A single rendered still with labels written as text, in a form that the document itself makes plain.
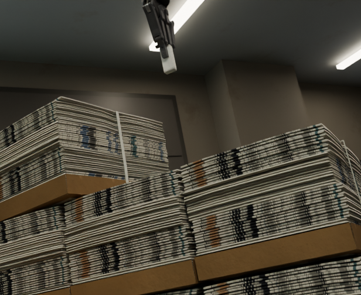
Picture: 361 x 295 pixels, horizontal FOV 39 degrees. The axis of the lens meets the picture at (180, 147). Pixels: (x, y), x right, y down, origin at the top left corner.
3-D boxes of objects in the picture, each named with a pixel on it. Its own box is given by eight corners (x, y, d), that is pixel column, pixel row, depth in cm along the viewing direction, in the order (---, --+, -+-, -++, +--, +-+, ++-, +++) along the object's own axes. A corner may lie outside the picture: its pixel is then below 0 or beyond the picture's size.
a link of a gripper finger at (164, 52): (165, 39, 128) (159, 34, 125) (169, 57, 126) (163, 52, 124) (160, 41, 128) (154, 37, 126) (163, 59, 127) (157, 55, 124)
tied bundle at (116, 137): (67, 195, 106) (55, 95, 113) (-11, 227, 122) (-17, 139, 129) (179, 203, 135) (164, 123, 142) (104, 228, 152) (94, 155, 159)
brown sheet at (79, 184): (67, 192, 106) (65, 173, 108) (-10, 225, 122) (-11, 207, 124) (179, 201, 136) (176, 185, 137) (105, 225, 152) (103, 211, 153)
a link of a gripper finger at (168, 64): (170, 44, 128) (169, 43, 127) (175, 69, 125) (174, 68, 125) (160, 49, 129) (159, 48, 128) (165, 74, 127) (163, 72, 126)
